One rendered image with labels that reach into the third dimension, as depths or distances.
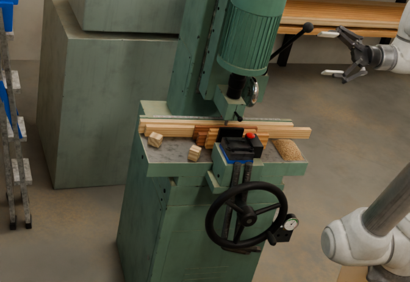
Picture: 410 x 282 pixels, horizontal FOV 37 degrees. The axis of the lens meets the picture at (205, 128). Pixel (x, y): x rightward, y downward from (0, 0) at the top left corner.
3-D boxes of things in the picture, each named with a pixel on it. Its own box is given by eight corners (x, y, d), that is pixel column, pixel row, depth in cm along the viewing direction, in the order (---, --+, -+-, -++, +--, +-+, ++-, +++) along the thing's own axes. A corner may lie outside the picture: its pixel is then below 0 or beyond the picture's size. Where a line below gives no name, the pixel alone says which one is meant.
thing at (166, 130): (144, 136, 212) (146, 127, 210) (143, 133, 214) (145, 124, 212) (309, 138, 235) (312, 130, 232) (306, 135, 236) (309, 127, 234)
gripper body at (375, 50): (370, 72, 212) (348, 70, 209) (367, 49, 214) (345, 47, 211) (383, 65, 205) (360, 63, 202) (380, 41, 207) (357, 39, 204)
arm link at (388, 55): (379, 50, 217) (365, 49, 215) (395, 41, 208) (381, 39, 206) (382, 74, 214) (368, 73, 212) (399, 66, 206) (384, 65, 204)
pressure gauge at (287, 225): (280, 234, 228) (286, 218, 224) (276, 227, 231) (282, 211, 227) (294, 234, 230) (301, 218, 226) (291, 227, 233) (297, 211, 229)
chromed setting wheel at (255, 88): (247, 113, 229) (255, 85, 223) (237, 96, 239) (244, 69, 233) (254, 113, 230) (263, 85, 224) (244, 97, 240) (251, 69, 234)
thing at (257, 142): (227, 163, 198) (231, 149, 195) (218, 144, 207) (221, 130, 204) (263, 163, 202) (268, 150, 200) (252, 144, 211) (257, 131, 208)
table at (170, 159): (150, 195, 195) (153, 180, 192) (133, 141, 219) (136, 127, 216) (315, 192, 216) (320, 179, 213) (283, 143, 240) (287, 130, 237)
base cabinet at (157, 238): (136, 339, 249) (165, 207, 212) (114, 240, 294) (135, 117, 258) (237, 328, 264) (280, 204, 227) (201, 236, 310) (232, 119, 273)
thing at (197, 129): (193, 139, 217) (196, 127, 214) (191, 137, 218) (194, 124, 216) (254, 140, 225) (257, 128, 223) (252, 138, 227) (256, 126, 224)
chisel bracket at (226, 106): (222, 124, 214) (227, 104, 209) (211, 103, 225) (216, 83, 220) (241, 124, 216) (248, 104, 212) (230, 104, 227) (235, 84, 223)
